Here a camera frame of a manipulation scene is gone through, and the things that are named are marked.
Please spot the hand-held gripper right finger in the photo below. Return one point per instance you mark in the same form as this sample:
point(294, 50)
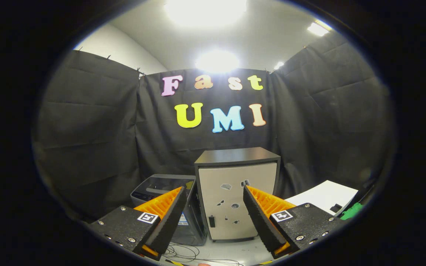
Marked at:
point(259, 218)

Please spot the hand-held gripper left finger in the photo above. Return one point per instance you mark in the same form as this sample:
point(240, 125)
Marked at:
point(168, 221)

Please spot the grey washing machine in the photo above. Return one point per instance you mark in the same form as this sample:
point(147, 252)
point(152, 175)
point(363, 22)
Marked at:
point(192, 231)

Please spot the beige cabinet with black top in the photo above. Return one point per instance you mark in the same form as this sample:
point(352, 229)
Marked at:
point(213, 177)

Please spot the white table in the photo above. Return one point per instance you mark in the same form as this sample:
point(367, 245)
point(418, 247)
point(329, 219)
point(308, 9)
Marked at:
point(324, 194)

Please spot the small black item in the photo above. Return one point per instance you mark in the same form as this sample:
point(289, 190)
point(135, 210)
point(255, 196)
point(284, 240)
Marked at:
point(335, 207)

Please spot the green object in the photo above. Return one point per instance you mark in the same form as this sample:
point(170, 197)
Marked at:
point(351, 211)

